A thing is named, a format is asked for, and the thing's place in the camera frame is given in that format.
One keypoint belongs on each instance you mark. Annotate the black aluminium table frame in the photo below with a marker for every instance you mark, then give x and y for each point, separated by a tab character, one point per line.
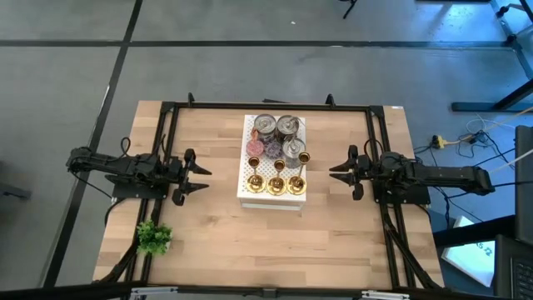
270	106

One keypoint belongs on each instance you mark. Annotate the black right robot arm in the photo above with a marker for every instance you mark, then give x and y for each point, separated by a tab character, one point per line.
433	175

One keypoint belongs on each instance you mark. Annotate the black monitor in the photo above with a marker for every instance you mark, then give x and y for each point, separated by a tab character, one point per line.
522	187

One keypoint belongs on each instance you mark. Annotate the silver metal tin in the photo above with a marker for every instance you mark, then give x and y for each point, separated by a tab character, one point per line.
265	126
288	127
293	148

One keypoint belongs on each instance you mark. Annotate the gold candlestick holder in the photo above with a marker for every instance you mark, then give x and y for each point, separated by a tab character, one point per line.
297	184
276	185
255	183

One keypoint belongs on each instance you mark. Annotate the dark floral candle tin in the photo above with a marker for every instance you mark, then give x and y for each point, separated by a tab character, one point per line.
273	149

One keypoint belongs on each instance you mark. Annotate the black desk base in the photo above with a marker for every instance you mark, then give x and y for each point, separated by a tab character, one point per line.
499	104

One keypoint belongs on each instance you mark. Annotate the pink floral candle tin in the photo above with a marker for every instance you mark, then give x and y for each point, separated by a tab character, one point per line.
255	148

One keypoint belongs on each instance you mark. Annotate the yellow power strip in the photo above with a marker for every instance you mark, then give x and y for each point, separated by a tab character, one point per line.
439	142

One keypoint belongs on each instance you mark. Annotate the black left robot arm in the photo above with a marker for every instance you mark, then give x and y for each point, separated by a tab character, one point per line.
121	164

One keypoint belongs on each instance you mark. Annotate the small artificial green plant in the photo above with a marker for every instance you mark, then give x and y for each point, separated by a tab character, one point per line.
154	238

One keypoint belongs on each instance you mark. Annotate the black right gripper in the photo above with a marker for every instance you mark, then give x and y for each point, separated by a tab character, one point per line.
359	173

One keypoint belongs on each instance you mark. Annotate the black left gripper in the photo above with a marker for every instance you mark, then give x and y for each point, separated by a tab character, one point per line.
182	175

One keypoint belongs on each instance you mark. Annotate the white sheet blue print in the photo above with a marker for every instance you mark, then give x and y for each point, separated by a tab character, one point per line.
470	254

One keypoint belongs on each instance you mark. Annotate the white perforated shelf riser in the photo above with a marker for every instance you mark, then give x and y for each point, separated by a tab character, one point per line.
270	196

